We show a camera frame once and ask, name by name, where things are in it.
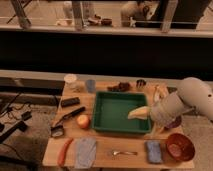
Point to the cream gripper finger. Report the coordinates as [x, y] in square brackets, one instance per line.
[139, 113]

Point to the long red pepper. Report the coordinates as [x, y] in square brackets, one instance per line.
[62, 153]

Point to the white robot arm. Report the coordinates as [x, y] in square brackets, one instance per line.
[191, 94]

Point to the small dark metal cup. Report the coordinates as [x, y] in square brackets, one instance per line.
[140, 83]

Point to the green plastic tray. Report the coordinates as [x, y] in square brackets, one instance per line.
[111, 109]

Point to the bunch of dark grapes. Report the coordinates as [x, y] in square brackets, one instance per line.
[121, 87]

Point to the blue sponge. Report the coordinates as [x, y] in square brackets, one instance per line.
[154, 152]

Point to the silver metal fork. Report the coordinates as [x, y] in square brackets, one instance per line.
[115, 153]

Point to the red bowl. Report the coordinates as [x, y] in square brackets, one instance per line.
[180, 147]

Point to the blue-grey plastic cup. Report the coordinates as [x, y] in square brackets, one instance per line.
[90, 85]

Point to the red apple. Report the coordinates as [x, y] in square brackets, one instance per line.
[83, 121]

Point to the grey-blue folded cloth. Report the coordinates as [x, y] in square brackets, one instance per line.
[85, 153]

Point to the black rectangular block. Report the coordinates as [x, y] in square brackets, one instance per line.
[70, 102]

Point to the white lidded cup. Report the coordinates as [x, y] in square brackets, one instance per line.
[70, 80]

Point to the person in background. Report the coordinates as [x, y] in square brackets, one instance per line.
[141, 12]

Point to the black tripod stand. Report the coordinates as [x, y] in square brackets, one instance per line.
[14, 122]

